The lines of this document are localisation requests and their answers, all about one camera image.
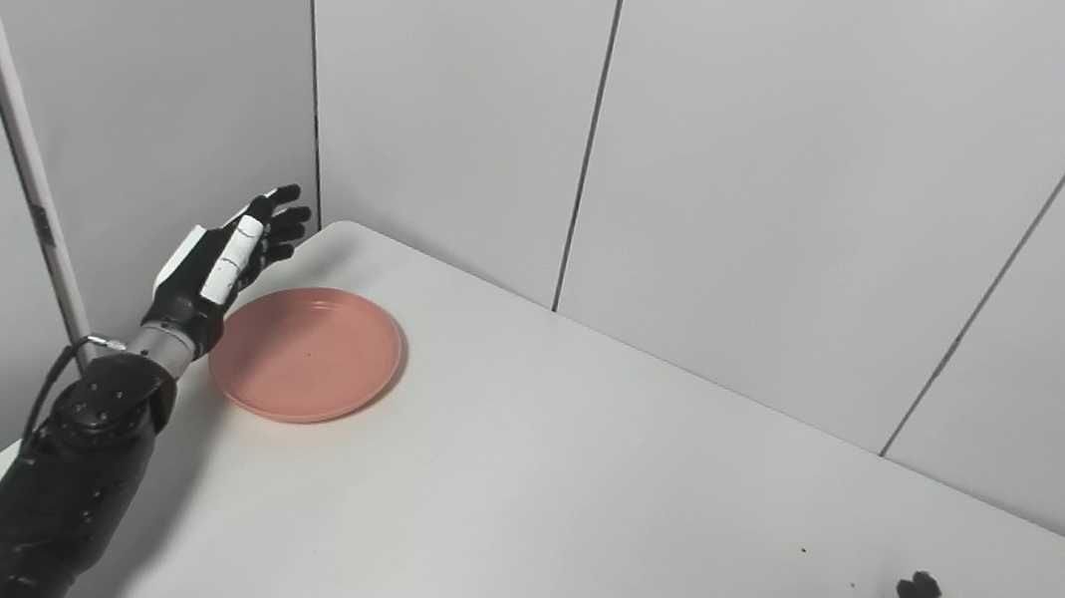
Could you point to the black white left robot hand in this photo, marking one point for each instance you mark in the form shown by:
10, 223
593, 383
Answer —
203, 287

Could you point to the pink round plate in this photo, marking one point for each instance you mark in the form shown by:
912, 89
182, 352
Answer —
306, 353

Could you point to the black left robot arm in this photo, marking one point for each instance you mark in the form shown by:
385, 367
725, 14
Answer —
65, 487

